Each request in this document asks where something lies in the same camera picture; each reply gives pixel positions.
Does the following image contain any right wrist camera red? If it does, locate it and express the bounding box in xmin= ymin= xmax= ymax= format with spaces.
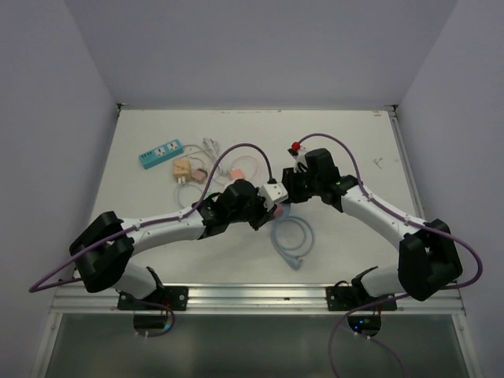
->
xmin=287 ymin=142 xmax=308 ymax=172

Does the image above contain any teal power strip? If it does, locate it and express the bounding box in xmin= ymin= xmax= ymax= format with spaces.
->
xmin=139 ymin=139 xmax=183 ymax=169

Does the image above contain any pink charger plug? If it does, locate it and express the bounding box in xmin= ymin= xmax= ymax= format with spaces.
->
xmin=229 ymin=169 xmax=244 ymax=180

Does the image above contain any brown pink cube adapter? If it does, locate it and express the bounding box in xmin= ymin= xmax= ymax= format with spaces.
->
xmin=191 ymin=169 xmax=208 ymax=184

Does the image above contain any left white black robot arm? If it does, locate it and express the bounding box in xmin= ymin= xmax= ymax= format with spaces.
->
xmin=69 ymin=180 xmax=287 ymax=309

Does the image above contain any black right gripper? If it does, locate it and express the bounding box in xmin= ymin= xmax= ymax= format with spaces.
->
xmin=280 ymin=167 xmax=322 ymax=204

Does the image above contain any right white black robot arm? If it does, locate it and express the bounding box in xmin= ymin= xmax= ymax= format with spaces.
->
xmin=282 ymin=144 xmax=463 ymax=309

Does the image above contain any aluminium front rail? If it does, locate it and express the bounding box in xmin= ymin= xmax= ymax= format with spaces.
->
xmin=50 ymin=283 xmax=465 ymax=315

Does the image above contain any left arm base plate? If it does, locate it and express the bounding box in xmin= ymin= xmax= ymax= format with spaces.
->
xmin=117 ymin=286 xmax=189 ymax=311

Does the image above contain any white power cord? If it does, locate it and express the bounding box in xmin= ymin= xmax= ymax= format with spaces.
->
xmin=184 ymin=136 xmax=233 ymax=180

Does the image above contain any red pink cube adapter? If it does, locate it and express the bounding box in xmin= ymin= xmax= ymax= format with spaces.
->
xmin=274 ymin=204 xmax=291 ymax=220

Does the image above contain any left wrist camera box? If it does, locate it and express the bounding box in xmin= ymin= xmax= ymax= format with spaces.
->
xmin=259 ymin=183 xmax=288 ymax=210

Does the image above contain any light blue socket cord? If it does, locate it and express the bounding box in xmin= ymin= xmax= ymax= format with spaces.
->
xmin=270 ymin=204 xmax=317 ymax=271

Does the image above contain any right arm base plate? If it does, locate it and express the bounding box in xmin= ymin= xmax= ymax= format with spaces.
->
xmin=325 ymin=286 xmax=397 ymax=312

